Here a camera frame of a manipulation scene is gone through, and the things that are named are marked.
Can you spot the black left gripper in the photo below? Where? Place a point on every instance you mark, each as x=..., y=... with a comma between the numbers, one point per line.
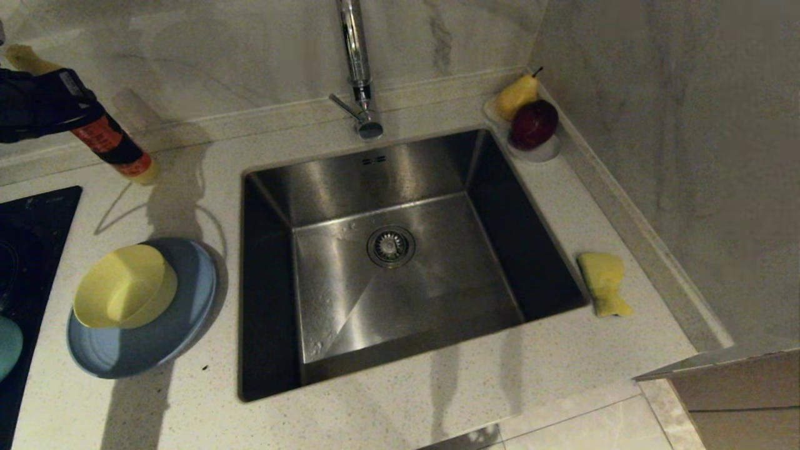
x=28, y=106

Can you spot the orange dish soap bottle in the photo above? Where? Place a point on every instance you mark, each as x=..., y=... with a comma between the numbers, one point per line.
x=125, y=156

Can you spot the teal bowl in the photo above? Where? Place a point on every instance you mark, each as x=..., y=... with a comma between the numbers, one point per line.
x=7, y=347

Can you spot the chrome faucet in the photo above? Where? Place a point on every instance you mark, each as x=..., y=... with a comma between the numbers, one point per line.
x=357, y=69

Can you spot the yellow green sponge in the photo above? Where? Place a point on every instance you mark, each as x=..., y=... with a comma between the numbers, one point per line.
x=602, y=278

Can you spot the metal sink drain strainer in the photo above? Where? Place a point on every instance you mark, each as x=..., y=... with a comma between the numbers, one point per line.
x=391, y=247

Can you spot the stainless steel sink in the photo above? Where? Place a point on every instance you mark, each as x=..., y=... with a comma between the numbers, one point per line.
x=450, y=256

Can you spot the black induction cooktop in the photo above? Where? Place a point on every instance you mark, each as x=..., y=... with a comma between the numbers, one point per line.
x=31, y=237

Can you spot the yellow plastic bowl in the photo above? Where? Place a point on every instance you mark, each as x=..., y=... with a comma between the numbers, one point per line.
x=122, y=287

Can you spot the blue round plate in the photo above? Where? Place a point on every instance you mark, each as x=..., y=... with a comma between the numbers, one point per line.
x=156, y=350

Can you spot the yellow pear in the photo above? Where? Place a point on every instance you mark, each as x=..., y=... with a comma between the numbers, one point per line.
x=516, y=97

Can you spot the dark red apple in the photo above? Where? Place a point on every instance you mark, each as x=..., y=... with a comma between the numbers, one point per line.
x=533, y=125

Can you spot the small white fruit dish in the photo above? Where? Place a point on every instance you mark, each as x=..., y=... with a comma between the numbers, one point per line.
x=539, y=156

